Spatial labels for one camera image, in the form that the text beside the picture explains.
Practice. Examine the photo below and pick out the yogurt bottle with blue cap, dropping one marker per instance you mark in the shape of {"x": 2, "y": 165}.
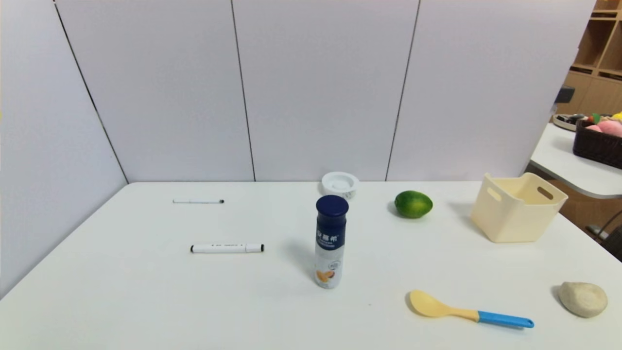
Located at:
{"x": 331, "y": 228}

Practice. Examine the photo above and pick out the green lime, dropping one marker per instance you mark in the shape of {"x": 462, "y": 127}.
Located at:
{"x": 413, "y": 204}

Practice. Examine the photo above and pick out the thick white marker black ends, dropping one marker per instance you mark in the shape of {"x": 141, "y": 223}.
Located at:
{"x": 226, "y": 248}

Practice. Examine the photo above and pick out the thin white pen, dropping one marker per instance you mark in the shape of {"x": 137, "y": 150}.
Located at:
{"x": 197, "y": 201}

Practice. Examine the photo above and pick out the white side table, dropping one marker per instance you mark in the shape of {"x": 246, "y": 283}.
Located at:
{"x": 563, "y": 160}

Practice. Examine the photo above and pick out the round plate with dark items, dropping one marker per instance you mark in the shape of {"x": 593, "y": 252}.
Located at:
{"x": 566, "y": 121}

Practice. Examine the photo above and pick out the black clamp on partition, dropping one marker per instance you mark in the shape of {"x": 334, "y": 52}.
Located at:
{"x": 565, "y": 94}

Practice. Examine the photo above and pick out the small pink toy fruit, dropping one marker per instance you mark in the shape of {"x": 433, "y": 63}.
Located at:
{"x": 593, "y": 128}

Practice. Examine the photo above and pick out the dark woven basket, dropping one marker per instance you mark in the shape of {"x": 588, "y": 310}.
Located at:
{"x": 595, "y": 146}

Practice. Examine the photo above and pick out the green toy piece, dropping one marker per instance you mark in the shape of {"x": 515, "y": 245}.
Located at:
{"x": 596, "y": 118}

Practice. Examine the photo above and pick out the beige stone-like lump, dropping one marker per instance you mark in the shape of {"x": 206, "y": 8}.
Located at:
{"x": 583, "y": 299}

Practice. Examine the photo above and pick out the large pink toy peach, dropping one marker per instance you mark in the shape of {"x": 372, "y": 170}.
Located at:
{"x": 611, "y": 128}

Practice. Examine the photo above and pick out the dark chair part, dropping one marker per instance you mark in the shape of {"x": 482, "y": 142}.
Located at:
{"x": 614, "y": 243}

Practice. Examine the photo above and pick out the wooden shelf unit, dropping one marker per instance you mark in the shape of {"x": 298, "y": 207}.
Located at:
{"x": 600, "y": 58}

